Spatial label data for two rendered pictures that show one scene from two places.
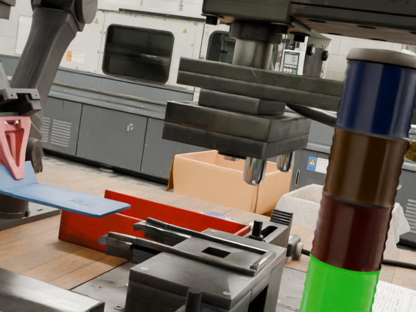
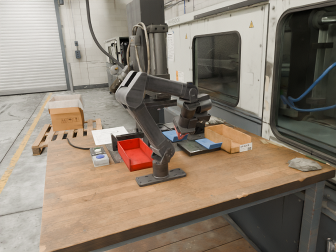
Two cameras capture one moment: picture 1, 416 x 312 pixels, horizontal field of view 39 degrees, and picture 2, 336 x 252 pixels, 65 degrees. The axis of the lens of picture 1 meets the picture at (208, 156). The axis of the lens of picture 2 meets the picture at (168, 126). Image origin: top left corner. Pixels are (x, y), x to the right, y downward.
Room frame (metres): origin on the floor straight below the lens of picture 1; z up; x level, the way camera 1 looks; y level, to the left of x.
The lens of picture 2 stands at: (1.50, 1.04, 1.41)
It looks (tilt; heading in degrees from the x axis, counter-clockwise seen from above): 17 degrees down; 228
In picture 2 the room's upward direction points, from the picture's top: 3 degrees counter-clockwise
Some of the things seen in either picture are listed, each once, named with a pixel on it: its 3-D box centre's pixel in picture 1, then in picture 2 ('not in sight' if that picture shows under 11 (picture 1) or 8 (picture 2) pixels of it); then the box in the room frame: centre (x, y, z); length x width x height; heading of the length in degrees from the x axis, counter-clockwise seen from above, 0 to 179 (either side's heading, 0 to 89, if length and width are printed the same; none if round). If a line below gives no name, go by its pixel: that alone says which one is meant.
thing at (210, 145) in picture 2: not in sight; (208, 141); (0.50, 0.22, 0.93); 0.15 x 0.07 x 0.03; 71
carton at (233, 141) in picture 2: not in sight; (226, 138); (0.39, 0.26, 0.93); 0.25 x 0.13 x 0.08; 70
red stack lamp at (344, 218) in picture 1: (351, 229); not in sight; (0.31, -0.08, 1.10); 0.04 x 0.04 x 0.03
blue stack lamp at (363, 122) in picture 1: (377, 99); not in sight; (0.31, -0.08, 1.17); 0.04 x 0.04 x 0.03
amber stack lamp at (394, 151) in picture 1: (364, 164); not in sight; (0.31, -0.08, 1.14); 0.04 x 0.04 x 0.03
